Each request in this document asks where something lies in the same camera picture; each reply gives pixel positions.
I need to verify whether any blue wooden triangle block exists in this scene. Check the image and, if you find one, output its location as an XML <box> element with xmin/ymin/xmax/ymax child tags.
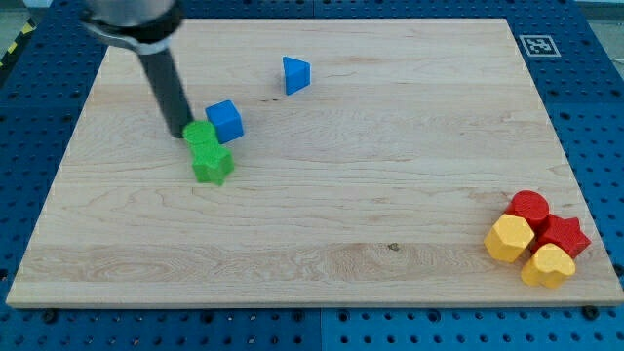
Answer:
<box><xmin>283</xmin><ymin>57</ymin><xmax>311</xmax><ymax>96</ymax></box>

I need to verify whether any blue wooden cube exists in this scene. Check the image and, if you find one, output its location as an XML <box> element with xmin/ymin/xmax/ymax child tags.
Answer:
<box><xmin>206</xmin><ymin>100</ymin><xmax>245</xmax><ymax>144</ymax></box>

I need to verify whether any white fiducial marker tag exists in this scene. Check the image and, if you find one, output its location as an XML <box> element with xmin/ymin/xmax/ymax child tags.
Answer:
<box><xmin>520</xmin><ymin>34</ymin><xmax>561</xmax><ymax>58</ymax></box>

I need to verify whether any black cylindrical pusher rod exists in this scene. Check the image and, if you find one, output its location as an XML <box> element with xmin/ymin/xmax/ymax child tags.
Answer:
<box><xmin>138</xmin><ymin>49</ymin><xmax>193</xmax><ymax>138</ymax></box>

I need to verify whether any light wooden board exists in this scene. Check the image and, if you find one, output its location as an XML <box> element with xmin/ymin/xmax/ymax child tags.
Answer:
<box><xmin>7</xmin><ymin>19</ymin><xmax>623</xmax><ymax>309</ymax></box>

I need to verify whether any yellow wooden heart block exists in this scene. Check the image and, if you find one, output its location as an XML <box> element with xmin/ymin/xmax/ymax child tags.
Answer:
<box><xmin>521</xmin><ymin>244</ymin><xmax>576</xmax><ymax>289</ymax></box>

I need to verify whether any green wooden star block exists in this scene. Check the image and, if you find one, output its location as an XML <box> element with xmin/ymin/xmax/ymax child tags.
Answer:
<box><xmin>190</xmin><ymin>142</ymin><xmax>234</xmax><ymax>185</ymax></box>

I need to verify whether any yellow wooden hexagon block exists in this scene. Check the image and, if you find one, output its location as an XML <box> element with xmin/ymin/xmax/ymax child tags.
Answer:
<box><xmin>484</xmin><ymin>214</ymin><xmax>535</xmax><ymax>263</ymax></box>

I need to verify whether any red wooden star block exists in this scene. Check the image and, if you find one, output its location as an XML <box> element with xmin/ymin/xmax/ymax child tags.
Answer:
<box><xmin>530</xmin><ymin>214</ymin><xmax>592</xmax><ymax>258</ymax></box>

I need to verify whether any green wooden cylinder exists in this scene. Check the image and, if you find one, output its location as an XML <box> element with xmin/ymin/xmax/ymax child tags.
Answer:
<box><xmin>182</xmin><ymin>121</ymin><xmax>217</xmax><ymax>145</ymax></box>

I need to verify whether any red wooden cylinder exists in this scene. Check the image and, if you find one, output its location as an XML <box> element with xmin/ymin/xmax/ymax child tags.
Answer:
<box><xmin>504</xmin><ymin>190</ymin><xmax>550</xmax><ymax>230</ymax></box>

